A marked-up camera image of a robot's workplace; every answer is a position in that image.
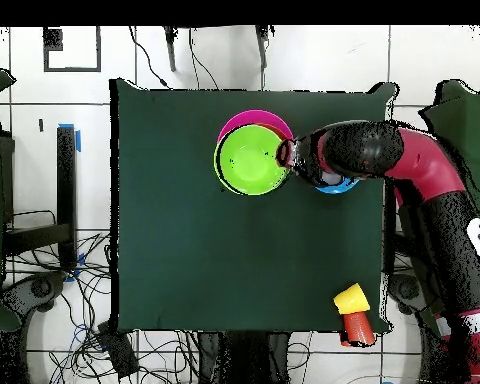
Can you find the black stand leg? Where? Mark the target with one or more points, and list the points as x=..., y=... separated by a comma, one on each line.
x=262, y=44
x=170, y=48

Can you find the black metal stand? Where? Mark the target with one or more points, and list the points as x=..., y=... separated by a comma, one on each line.
x=66, y=180

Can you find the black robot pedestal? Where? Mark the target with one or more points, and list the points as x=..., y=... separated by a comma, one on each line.
x=244, y=360

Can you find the orange cup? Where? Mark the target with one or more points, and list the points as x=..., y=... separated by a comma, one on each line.
x=358, y=330

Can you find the black power strip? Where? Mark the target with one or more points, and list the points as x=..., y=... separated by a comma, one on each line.
x=118, y=352

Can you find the green bowl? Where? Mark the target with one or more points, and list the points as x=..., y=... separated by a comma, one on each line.
x=250, y=160

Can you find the yellow cup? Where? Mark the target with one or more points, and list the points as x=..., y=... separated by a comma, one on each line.
x=351, y=300

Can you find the large pink bowl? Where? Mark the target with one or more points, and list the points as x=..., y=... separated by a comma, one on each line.
x=256, y=116

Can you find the dark green tablecloth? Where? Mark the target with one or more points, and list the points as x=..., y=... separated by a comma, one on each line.
x=164, y=260

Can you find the orange bowl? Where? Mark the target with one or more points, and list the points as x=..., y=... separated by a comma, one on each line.
x=282, y=131

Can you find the light blue bowl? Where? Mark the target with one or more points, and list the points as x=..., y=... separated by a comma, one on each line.
x=336, y=188

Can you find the grey square frame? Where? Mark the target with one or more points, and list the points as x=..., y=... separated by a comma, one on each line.
x=72, y=70

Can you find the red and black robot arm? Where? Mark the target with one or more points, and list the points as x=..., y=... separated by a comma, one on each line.
x=424, y=168

